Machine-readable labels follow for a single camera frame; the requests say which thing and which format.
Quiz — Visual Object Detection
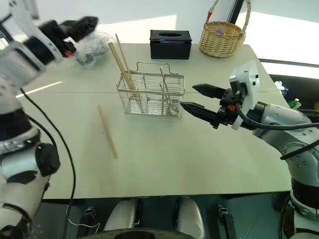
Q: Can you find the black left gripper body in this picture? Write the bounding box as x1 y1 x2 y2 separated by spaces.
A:
39 19 77 58

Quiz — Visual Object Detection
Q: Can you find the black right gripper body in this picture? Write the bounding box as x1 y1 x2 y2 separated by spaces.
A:
215 88 244 128

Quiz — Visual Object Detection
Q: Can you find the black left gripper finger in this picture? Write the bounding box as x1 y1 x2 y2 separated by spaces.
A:
74 15 100 31
61 20 95 43

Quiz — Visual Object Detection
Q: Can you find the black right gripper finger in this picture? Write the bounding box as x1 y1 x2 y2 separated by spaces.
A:
179 101 221 129
192 83 226 100

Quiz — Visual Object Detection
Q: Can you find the crumpled clear plastic bag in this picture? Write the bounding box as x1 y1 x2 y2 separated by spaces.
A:
71 30 116 71

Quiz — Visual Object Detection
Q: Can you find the wooden chopstick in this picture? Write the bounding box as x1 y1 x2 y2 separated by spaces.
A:
111 41 143 104
108 42 137 99
97 105 119 159
115 33 137 90

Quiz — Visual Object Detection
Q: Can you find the black tissue box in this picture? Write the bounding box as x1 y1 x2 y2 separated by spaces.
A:
149 29 193 60

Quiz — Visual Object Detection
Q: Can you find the green bottle with yellow cap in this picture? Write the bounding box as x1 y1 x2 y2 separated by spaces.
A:
289 98 303 109

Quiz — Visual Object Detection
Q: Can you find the white robot leg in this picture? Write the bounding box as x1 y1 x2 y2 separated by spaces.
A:
176 196 205 239
103 198 138 232

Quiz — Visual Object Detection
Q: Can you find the dark rounded robot torso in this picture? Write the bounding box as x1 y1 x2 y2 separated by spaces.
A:
83 228 201 239

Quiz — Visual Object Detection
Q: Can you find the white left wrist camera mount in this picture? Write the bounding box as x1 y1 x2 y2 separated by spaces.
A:
8 0 62 62

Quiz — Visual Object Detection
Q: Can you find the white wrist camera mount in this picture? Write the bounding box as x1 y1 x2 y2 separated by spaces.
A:
8 0 62 62
228 60 260 130

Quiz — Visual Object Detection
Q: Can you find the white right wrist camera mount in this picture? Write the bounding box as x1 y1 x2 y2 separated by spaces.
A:
228 60 260 130

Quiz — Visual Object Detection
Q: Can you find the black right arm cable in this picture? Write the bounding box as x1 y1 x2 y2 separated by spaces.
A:
235 102 319 160

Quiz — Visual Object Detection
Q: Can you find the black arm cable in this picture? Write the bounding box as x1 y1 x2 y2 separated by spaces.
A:
19 87 77 209
235 102 319 160

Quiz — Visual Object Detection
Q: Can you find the metal wire basket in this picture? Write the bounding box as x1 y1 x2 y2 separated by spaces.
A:
116 61 186 120

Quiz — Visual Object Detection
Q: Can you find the woven wicker basket with handle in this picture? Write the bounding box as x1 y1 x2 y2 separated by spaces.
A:
199 0 251 58

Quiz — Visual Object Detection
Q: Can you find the black window frame post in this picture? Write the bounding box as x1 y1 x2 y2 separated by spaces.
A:
227 0 241 25

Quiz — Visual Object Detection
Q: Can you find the black table leg bracket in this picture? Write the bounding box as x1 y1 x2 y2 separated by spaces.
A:
84 207 97 225
218 204 237 239

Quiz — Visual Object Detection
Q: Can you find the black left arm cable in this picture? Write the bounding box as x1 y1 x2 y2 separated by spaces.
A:
19 87 77 209

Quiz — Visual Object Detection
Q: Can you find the thin white cable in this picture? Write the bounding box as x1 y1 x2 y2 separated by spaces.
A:
65 203 101 229

